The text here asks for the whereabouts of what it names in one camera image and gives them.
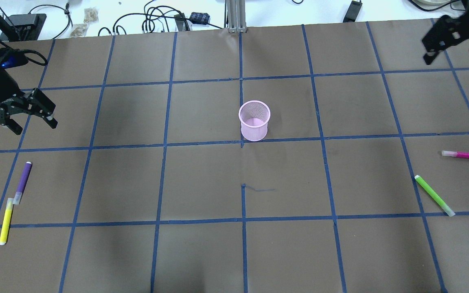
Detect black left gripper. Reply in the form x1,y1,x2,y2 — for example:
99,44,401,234
0,88,58,136

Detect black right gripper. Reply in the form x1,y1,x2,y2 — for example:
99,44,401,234
422,0,469,53

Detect purple highlighter pen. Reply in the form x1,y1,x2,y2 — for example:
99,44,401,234
13,161,33,205

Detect pink highlighter pen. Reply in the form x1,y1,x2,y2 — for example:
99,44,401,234
441,150,469,159

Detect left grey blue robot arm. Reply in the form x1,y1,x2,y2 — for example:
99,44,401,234
0,44,58,135

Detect pink mesh pen cup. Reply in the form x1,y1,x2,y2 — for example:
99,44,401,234
238,100,271,142

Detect yellow highlighter pen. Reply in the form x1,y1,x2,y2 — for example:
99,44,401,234
0,198,14,245

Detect black power adapter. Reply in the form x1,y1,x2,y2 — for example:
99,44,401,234
342,0,362,23

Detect green highlighter pen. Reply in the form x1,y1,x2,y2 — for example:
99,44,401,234
414,175,456,217

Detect aluminium frame post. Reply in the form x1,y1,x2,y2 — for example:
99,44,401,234
224,0,247,33

